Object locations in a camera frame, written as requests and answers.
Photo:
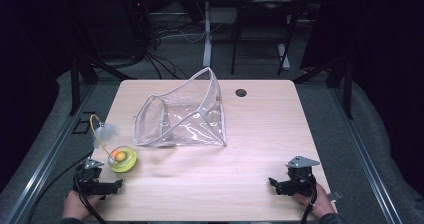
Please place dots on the dark round table grommet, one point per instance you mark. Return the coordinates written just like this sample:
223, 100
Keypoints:
240, 92

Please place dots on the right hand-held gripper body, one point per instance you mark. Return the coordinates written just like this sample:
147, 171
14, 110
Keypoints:
300, 177

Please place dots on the person's right hand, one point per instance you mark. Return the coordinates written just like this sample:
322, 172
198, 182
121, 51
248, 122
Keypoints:
320, 202

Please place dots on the aluminium floor rail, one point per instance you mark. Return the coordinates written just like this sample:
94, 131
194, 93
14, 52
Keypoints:
363, 157
43, 170

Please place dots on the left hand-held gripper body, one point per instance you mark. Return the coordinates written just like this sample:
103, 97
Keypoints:
87, 179

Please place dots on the black chair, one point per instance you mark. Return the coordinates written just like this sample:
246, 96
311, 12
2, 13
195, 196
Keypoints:
263, 34

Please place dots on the yellow-green cat toy with feather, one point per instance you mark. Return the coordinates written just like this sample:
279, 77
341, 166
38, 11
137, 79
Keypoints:
124, 159

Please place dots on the black metal frame stand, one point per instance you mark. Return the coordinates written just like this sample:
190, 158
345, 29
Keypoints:
336, 77
83, 67

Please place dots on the person's left hand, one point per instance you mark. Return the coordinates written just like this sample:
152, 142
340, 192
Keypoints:
76, 205

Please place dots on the clear plastic zipper bag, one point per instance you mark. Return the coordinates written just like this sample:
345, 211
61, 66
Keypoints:
186, 117

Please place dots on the white desk leg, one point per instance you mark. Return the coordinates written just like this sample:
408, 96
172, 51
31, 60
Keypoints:
207, 40

